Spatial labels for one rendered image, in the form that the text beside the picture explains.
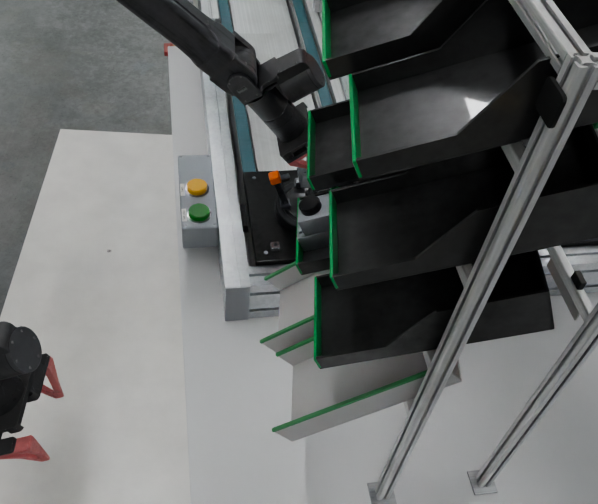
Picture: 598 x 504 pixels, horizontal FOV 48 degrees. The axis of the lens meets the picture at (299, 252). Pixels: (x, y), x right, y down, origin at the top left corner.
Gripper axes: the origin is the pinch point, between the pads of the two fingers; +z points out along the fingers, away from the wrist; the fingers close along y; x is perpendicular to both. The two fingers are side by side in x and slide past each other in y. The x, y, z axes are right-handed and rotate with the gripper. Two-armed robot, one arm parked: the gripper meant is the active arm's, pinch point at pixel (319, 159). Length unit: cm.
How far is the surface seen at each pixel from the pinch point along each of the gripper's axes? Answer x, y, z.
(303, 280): 9.0, -21.4, 2.9
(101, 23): 115, 231, 46
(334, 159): -11.1, -29.2, -23.7
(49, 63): 133, 196, 33
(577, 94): -36, -54, -39
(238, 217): 20.1, 0.2, 2.4
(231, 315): 27.2, -16.9, 7.5
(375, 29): -24, -28, -36
